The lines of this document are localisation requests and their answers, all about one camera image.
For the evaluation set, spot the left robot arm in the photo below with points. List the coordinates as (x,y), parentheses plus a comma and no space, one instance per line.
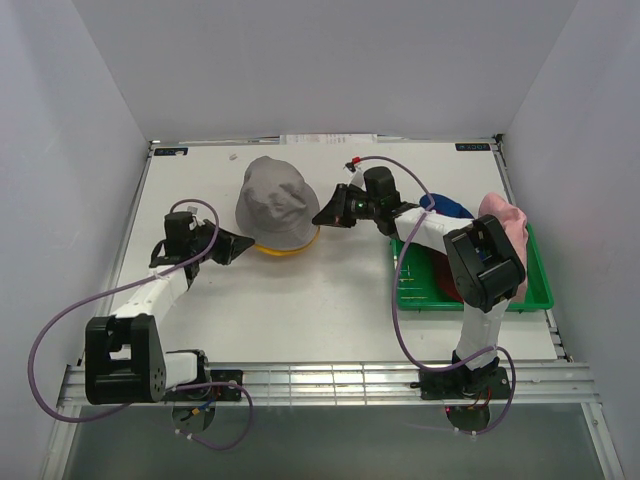
(125,361)

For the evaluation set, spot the pink hat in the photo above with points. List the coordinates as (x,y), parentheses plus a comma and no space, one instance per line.
(512,219)

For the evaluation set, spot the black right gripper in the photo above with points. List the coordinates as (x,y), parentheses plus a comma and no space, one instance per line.
(334,213)

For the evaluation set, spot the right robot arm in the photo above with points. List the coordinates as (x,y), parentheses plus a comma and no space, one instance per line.
(485,269)

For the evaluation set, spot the paper label strip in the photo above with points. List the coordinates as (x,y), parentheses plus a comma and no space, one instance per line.
(328,139)

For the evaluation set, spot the green plastic tray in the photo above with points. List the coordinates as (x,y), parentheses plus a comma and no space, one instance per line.
(418,291)

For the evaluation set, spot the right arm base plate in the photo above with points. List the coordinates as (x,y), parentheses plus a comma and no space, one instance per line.
(463,384)

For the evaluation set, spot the dark red beanie hat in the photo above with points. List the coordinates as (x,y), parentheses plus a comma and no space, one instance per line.
(443,275)

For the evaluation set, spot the blue beanie hat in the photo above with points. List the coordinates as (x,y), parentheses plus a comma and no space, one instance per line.
(445,206)

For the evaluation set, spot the yellow bucket hat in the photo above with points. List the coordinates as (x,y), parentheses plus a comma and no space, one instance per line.
(279,253)

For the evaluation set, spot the aluminium front rail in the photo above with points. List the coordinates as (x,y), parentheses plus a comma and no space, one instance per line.
(377,384)

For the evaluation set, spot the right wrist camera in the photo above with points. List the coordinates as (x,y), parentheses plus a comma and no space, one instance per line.
(355,172)

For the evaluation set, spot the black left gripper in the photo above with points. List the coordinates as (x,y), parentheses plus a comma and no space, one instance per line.
(230,246)

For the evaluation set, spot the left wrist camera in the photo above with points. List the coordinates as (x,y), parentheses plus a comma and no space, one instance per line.
(195,223)

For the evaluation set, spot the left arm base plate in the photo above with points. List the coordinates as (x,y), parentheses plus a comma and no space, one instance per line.
(220,392)

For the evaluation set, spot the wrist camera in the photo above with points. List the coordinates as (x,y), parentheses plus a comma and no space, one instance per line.
(195,223)
(355,172)

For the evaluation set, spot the grey bucket hat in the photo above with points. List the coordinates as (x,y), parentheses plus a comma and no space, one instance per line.
(276,205)

